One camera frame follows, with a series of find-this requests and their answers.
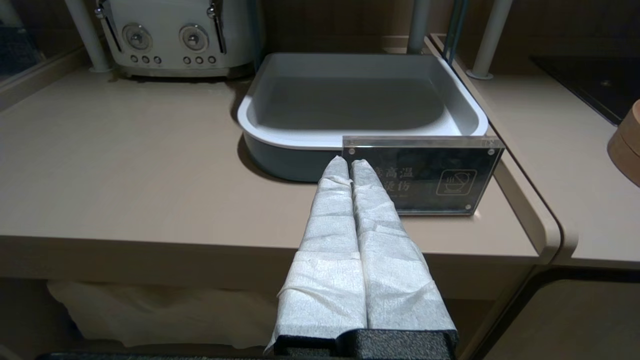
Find white retro toaster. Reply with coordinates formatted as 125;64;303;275
95;0;256;79

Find black perforated steam panel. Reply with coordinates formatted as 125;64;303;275
530;52;640;126

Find teal white rack tray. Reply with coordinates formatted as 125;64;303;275
236;51;490;183

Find clear acrylic warning sign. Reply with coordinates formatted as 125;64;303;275
342;135;505;217

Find bamboo steamer basket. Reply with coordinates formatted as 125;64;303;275
607;99;640;188

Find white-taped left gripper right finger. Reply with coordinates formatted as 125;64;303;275
351;160;457;331

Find white support pole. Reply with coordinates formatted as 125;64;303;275
65;0;115;73
407;0;432;54
466;0;515;80

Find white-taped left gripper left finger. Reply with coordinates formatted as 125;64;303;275
265;156;368;351

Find white plastic sheet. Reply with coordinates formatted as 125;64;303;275
47;280;281;349

